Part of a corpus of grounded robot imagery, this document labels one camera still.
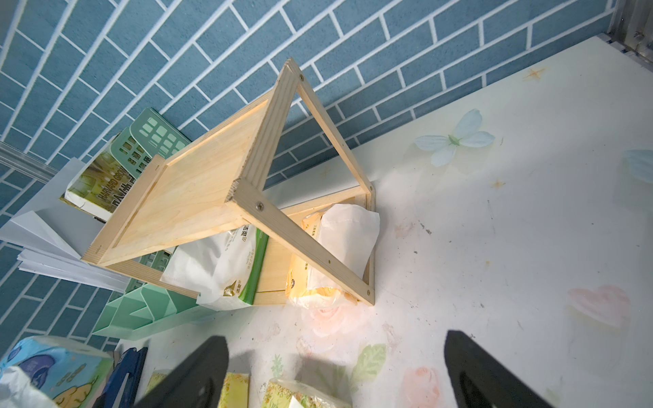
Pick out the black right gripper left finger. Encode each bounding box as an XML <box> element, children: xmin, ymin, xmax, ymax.
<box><xmin>134</xmin><ymin>336</ymin><xmax>229</xmax><ymax>407</ymax></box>

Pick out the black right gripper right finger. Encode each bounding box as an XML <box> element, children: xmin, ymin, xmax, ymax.
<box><xmin>444</xmin><ymin>330</ymin><xmax>550</xmax><ymax>407</ymax></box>

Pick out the white green tissue pack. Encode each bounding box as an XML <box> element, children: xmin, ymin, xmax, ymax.
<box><xmin>160</xmin><ymin>224</ymin><xmax>269</xmax><ymax>311</ymax></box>

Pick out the wooden two-tier shelf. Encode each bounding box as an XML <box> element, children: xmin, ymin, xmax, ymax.
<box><xmin>81</xmin><ymin>57</ymin><xmax>378</xmax><ymax>307</ymax></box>

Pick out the orange white tissue pack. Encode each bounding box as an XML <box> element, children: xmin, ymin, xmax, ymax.
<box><xmin>284</xmin><ymin>203</ymin><xmax>382</xmax><ymax>310</ymax></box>

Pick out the green plastic file organizer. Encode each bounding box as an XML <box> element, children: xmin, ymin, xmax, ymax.
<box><xmin>91</xmin><ymin>106</ymin><xmax>215</xmax><ymax>342</ymax></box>

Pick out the blue cartoon tissue pack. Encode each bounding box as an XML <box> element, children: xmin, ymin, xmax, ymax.
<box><xmin>1</xmin><ymin>336</ymin><xmax>114</xmax><ymax>407</ymax></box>

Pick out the yellow white tissue pack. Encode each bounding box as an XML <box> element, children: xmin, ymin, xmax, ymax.
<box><xmin>262</xmin><ymin>379</ymin><xmax>351</xmax><ymax>408</ymax></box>

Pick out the yellow cover thick book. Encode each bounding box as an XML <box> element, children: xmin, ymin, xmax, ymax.
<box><xmin>63</xmin><ymin>150</ymin><xmax>135</xmax><ymax>222</ymax></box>

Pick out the white paper sheet stack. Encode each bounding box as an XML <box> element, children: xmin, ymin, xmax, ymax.
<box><xmin>1</xmin><ymin>159</ymin><xmax>130</xmax><ymax>292</ymax></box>

